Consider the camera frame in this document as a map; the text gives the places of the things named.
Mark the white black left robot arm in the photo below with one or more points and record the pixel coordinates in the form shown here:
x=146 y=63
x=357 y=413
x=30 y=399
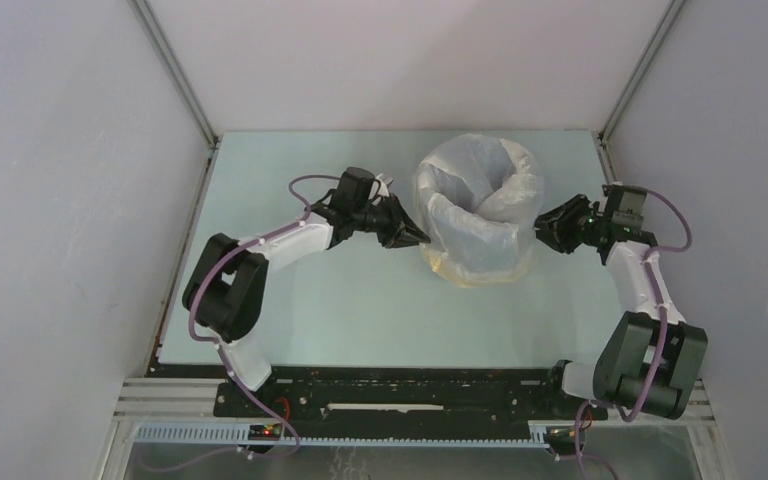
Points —
x=225 y=291

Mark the translucent yellowish plastic trash bag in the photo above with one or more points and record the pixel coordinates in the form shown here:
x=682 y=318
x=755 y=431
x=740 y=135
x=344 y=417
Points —
x=477 y=197

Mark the left aluminium frame post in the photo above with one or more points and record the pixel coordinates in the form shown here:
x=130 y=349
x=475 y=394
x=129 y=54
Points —
x=158 y=39

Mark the grey slotted cable duct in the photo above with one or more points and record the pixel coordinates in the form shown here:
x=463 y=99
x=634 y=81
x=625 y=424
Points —
x=254 y=434

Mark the right aluminium frame post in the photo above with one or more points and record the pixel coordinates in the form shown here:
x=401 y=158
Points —
x=653 y=46

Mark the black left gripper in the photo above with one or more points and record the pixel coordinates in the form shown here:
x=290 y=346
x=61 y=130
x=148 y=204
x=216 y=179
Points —
x=392 y=238

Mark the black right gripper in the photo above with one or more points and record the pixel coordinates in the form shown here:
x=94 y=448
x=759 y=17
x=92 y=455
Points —
x=559 y=218

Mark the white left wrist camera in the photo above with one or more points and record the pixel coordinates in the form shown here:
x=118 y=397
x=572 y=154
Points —
x=381 y=187

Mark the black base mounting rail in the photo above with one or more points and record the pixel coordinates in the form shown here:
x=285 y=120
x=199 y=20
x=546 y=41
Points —
x=433 y=403

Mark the aluminium frame post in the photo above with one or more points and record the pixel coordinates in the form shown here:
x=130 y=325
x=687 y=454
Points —
x=653 y=46
x=158 y=39

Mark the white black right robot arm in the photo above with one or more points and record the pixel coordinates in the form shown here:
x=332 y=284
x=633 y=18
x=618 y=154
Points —
x=653 y=358

